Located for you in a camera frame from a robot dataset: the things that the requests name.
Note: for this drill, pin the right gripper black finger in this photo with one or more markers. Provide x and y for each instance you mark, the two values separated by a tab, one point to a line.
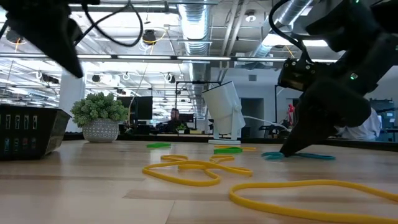
329	109

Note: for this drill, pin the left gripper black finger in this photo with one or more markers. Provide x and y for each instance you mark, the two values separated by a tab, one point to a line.
59	43

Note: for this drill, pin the teal rubber band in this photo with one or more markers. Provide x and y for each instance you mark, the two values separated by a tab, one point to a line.
317	156

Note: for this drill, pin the long yellow rubber band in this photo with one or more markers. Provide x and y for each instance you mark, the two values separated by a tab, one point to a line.
311	183

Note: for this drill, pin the green rubber band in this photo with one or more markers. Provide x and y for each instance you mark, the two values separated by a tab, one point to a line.
228	150
158	145

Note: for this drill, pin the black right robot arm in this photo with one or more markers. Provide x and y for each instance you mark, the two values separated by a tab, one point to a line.
342	25

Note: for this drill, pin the black ceiling device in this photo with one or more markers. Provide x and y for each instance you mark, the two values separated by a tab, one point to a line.
12	38

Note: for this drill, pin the red figure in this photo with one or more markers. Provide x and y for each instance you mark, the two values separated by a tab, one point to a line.
291	110

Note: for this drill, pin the person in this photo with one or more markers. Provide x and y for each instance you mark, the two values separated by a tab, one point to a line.
367	129
174	121

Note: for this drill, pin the blue cabinet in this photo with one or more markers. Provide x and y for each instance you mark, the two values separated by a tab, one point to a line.
387	115

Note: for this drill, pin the white column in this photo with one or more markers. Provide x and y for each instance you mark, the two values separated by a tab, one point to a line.
71	102

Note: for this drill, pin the black mesh basket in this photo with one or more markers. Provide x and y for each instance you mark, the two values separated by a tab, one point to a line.
43	133

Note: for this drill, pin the green potted plant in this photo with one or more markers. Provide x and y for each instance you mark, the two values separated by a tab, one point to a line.
99	130

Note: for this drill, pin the black computer monitor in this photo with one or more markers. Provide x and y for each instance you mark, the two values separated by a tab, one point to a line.
143	107

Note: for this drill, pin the white desk lamp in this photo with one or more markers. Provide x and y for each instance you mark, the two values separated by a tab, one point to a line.
224	109

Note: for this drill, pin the round ceiling detector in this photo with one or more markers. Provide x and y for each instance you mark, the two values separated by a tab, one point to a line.
250	17

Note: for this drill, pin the long light bar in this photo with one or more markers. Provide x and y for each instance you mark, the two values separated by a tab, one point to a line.
202	58

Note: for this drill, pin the small distant plant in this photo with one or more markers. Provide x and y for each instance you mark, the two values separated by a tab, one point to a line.
181	127

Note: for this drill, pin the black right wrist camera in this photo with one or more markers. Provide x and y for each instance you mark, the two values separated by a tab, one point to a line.
295	76

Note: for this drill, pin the black distant gantry frame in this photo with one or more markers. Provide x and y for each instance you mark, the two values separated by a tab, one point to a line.
276	102

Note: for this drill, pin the grey wall vent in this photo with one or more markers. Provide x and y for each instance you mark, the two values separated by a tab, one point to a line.
252	77

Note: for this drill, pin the silver ventilation duct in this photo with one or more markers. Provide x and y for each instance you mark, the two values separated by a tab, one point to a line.
196	28
264	46

